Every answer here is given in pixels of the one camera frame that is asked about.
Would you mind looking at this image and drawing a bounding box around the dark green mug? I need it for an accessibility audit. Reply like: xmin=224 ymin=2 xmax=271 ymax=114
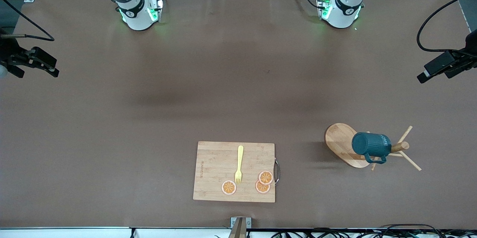
xmin=351 ymin=132 xmax=392 ymax=165

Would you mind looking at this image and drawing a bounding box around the wooden mug tree rack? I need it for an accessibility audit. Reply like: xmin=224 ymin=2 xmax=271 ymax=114
xmin=324 ymin=123 xmax=422 ymax=171

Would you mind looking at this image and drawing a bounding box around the brown table cover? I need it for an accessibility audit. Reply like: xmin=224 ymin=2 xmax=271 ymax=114
xmin=0 ymin=0 xmax=477 ymax=230

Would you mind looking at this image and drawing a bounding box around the wooden cutting board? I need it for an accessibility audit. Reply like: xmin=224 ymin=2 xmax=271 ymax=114
xmin=193 ymin=141 xmax=280 ymax=203

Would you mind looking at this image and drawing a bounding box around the yellow plastic fork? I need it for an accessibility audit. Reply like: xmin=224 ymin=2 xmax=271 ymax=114
xmin=234 ymin=145 xmax=244 ymax=185

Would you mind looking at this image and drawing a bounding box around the black cable tangle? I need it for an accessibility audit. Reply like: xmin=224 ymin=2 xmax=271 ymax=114
xmin=270 ymin=224 xmax=477 ymax=238

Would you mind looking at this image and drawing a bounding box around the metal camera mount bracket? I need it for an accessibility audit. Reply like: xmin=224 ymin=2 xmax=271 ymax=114
xmin=228 ymin=217 xmax=252 ymax=238

